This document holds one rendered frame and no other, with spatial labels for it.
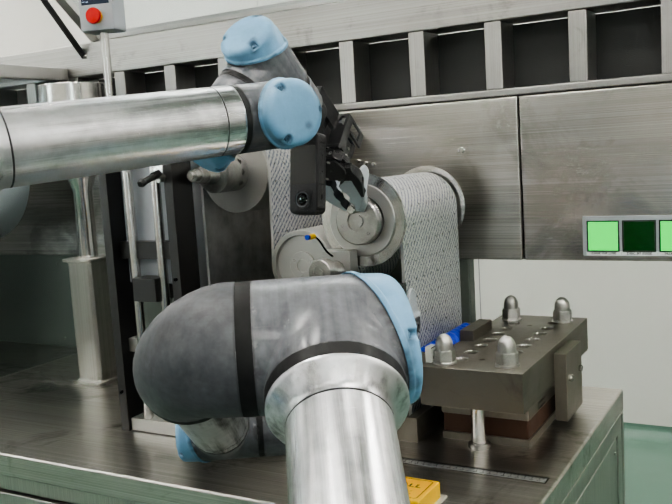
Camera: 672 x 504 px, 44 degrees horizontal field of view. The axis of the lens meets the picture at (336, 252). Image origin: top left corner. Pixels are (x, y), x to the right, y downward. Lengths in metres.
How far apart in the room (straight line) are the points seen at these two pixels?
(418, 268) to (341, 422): 0.78
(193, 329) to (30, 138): 0.25
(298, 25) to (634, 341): 2.62
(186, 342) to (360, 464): 0.18
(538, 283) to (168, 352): 3.42
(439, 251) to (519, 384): 0.32
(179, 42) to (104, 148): 1.14
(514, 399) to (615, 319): 2.76
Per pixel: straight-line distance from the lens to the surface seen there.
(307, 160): 1.16
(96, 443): 1.49
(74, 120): 0.83
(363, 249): 1.32
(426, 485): 1.13
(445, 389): 1.28
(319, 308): 0.67
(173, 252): 1.38
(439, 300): 1.45
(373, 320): 0.67
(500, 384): 1.25
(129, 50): 2.05
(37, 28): 5.79
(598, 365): 4.05
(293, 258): 1.40
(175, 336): 0.69
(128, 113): 0.85
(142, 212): 1.46
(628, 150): 1.52
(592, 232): 1.53
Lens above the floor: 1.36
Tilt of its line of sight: 7 degrees down
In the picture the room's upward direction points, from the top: 4 degrees counter-clockwise
